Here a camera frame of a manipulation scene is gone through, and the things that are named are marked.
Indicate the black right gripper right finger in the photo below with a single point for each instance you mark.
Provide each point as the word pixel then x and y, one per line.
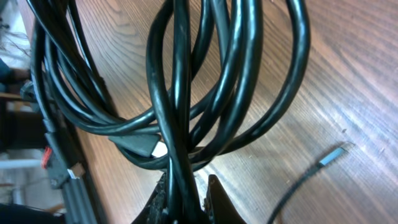
pixel 218 206

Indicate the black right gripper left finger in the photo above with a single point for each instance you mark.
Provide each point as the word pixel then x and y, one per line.
pixel 154 211

